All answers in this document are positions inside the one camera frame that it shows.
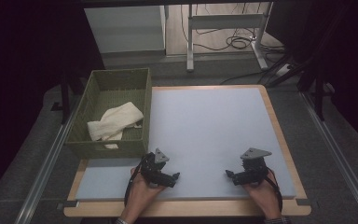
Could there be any metal floor rail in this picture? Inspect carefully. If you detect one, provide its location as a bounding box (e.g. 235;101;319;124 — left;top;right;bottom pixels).
300;91;358;224
13;101;79;224

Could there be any grey cabinet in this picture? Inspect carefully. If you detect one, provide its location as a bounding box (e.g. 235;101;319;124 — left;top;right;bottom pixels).
84;5;168;54

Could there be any tangle of black floor cables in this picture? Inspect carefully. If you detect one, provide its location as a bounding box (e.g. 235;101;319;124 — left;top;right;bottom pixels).
180;2;286;63

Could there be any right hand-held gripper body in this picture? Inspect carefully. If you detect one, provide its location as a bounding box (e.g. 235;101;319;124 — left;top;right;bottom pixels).
240;147;273;187

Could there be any white power strip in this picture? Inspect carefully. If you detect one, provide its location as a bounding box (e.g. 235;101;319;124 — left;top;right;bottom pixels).
274;63;294;77

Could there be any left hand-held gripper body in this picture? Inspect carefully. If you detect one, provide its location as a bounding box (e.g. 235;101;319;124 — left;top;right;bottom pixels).
139;147;171;189

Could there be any white metal desk frame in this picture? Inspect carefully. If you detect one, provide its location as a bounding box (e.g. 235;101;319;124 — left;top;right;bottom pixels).
186;1;275;74

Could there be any cream patterned cloth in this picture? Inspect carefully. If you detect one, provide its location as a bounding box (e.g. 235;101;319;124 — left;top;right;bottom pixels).
87;101;145;150

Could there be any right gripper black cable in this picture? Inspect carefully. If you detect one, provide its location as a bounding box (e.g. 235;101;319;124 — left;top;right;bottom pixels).
266;167;284;213

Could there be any black metal stand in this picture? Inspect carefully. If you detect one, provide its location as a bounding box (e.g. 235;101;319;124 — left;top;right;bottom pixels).
266;0;337;122
50;70;86;125

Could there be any person's left hand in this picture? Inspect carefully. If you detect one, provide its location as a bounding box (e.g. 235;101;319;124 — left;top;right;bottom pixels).
122;167;166;219

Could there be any person's right hand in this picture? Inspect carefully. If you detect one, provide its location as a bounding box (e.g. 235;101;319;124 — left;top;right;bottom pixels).
241;170;282;220

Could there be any green woven basket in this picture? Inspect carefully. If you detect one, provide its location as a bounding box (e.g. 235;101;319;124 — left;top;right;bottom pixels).
64;67;154;160

